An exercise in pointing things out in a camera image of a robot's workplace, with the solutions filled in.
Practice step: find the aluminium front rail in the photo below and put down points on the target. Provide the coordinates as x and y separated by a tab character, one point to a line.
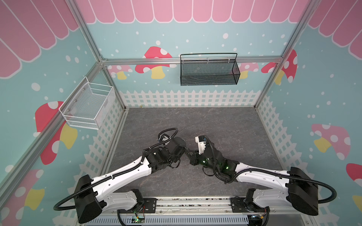
183	204

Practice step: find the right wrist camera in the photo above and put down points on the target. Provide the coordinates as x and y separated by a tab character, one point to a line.
201	142

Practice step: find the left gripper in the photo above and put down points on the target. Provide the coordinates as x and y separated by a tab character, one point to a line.
183	152

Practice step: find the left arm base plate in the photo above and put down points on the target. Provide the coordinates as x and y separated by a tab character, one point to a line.
148	206

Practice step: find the black wire mesh basket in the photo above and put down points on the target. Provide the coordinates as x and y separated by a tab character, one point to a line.
206	69

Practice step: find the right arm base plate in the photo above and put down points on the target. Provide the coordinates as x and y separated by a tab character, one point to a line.
244	205

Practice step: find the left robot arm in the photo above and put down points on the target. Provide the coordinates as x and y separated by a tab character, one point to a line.
104	185

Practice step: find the white vented cable duct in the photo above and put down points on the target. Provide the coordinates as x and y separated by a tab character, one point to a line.
187	220

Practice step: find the white wire mesh basket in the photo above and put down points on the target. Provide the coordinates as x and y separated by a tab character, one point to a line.
88	105

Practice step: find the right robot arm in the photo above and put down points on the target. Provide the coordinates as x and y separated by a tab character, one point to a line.
292	187

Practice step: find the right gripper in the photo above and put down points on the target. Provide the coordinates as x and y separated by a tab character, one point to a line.
206	149

